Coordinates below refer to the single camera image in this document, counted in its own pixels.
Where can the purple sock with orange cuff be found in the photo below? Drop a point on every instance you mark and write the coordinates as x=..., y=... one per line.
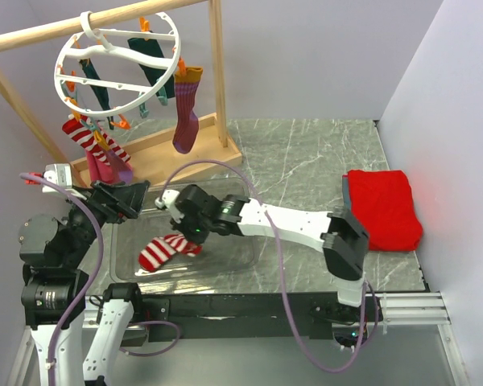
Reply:
x=187, y=127

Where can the aluminium frame rail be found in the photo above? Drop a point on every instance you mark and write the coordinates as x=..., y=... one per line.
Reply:
x=413, y=309

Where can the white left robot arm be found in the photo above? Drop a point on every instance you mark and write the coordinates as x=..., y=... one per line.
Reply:
x=54, y=289

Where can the dark teal sock left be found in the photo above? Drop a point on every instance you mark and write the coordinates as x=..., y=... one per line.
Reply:
x=100, y=92

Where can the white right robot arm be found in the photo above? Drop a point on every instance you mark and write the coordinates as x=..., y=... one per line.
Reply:
x=337, y=234

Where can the white round sock hanger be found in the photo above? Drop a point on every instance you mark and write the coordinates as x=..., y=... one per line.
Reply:
x=134, y=65

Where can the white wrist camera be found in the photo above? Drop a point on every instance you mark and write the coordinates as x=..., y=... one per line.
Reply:
x=59, y=174
x=167, y=203

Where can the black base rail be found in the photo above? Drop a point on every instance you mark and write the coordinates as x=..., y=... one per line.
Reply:
x=229, y=316

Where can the red white striped sock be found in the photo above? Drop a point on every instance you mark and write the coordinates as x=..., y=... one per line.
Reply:
x=160, y=250
x=85, y=138

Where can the pink sock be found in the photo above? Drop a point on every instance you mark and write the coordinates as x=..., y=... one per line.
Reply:
x=98, y=171

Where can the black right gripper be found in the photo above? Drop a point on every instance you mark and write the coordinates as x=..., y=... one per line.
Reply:
x=183, y=227

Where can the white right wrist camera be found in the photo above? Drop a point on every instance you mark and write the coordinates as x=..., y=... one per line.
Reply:
x=167, y=203

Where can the wooden drying rack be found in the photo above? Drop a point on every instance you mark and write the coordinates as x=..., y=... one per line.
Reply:
x=152, y=157

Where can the folded red cloth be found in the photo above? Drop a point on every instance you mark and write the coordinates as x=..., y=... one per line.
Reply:
x=383, y=203

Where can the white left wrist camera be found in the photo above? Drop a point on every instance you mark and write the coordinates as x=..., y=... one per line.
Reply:
x=59, y=174

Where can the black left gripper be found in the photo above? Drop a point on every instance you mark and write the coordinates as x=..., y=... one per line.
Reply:
x=117, y=201

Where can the clear plastic bin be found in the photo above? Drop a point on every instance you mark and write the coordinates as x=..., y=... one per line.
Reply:
x=218, y=254

